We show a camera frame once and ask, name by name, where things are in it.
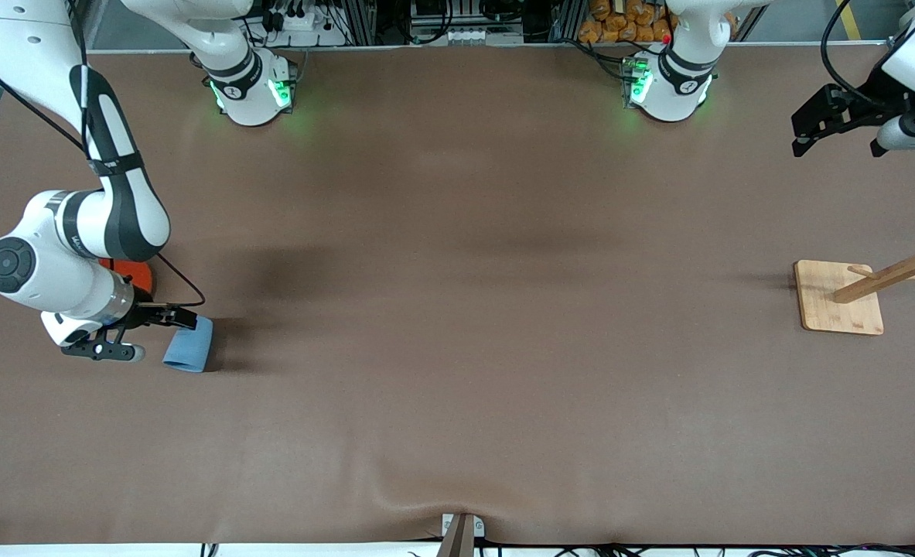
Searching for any orange can with grey lid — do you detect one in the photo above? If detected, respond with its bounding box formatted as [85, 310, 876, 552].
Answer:
[100, 259, 155, 299]

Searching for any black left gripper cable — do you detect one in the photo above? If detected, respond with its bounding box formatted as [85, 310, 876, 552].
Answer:
[821, 0, 903, 109]

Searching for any metal table clamp bracket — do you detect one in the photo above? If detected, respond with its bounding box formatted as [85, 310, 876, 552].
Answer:
[435, 512, 486, 557]

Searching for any light blue plastic cup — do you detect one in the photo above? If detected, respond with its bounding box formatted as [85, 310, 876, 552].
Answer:
[163, 313, 214, 374]

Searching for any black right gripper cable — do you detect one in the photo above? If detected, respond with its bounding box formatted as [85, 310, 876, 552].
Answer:
[0, 0, 207, 309]

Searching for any orange snack packet pile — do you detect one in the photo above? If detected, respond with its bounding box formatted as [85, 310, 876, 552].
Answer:
[579, 0, 676, 44]

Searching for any wooden cup rack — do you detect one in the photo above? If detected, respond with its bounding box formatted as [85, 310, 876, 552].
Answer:
[794, 207, 915, 337]

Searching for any brown table mat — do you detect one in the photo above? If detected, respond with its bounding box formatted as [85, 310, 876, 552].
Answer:
[0, 43, 915, 546]

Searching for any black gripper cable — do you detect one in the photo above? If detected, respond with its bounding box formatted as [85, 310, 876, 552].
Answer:
[821, 0, 903, 109]
[0, 0, 207, 309]

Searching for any white power strip with plugs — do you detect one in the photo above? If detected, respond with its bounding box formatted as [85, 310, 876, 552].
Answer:
[268, 6, 326, 33]

